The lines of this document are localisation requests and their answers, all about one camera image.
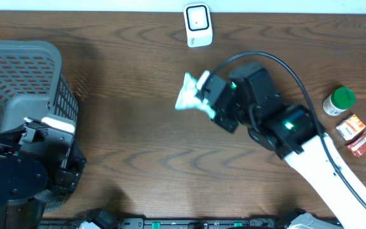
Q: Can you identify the orange snack packet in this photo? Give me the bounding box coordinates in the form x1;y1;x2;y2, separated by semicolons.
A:
336;114;366;141

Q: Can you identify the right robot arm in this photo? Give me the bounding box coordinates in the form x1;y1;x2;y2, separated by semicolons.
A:
195;62;366;228

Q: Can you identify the green lid jar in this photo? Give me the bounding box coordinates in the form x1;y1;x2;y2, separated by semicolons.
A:
322;87;356;116

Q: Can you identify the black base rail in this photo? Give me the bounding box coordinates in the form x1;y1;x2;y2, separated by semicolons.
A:
39;208;342;229

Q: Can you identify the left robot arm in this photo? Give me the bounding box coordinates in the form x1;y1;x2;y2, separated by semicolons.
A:
0;114;86;228

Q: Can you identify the white barcode scanner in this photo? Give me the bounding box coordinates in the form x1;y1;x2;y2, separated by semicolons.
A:
183;3;213;48

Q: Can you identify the white teal wipes pack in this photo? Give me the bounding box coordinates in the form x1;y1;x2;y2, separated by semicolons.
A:
175;73;216;119

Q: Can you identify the grey plastic basket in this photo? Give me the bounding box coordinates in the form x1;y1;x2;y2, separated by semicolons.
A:
0;40;79;214

